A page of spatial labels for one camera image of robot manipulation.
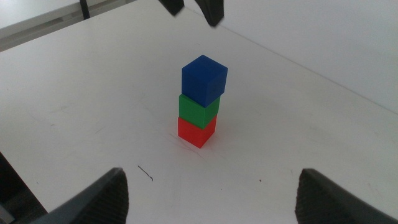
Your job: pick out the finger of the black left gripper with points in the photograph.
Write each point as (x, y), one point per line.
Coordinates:
(174, 6)
(213, 12)

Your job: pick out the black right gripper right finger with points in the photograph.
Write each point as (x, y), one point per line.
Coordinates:
(320, 202)

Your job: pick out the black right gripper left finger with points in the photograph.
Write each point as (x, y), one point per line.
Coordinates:
(105, 202)

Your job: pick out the blue cube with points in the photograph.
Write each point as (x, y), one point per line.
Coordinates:
(202, 81)

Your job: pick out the green cube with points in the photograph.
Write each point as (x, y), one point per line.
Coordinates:
(196, 113)

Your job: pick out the red cube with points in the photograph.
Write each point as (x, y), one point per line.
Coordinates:
(194, 133)

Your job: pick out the black stand pole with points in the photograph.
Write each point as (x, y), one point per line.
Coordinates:
(84, 9)

